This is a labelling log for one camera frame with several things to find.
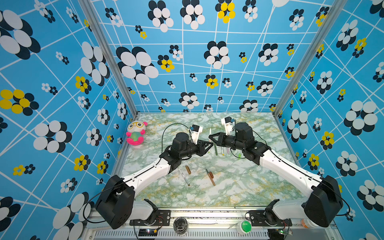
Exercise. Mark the aluminium frame post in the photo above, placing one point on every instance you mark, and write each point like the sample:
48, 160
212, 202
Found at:
91, 16
320, 36

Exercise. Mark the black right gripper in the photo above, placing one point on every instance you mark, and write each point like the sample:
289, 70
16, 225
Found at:
220, 134

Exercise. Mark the white pen left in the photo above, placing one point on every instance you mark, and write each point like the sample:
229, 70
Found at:
184, 177

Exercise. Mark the white pill bottle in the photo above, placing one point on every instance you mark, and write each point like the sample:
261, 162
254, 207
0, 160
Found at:
308, 224

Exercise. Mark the pink white plush toy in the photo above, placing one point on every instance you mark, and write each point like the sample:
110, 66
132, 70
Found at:
135, 133

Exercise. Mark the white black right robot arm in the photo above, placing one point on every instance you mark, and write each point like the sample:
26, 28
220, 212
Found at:
321, 200

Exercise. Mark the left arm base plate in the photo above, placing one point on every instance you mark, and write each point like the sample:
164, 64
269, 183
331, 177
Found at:
156, 219

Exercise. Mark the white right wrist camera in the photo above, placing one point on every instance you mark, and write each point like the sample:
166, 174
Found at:
229, 124

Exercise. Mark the aluminium frame post left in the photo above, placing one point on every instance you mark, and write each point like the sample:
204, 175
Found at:
91, 16

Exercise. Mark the aluminium frame post right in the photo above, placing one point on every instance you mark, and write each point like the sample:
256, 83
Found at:
320, 36

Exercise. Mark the green push button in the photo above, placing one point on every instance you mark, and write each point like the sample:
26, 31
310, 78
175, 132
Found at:
243, 227

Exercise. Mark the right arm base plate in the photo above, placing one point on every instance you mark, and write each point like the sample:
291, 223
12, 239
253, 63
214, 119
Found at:
259, 218

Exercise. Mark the aluminium front rail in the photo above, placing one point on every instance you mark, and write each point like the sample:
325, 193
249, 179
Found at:
208, 224

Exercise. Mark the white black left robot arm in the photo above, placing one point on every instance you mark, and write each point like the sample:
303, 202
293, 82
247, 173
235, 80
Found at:
117, 204

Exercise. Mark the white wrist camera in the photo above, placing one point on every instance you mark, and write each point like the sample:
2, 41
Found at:
195, 133
229, 124

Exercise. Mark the clear glass jar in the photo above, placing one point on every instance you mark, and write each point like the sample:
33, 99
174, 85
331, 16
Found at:
180, 225

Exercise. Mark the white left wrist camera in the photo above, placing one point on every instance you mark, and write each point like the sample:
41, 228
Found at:
195, 133

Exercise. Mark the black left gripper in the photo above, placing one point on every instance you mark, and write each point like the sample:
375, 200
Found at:
200, 147

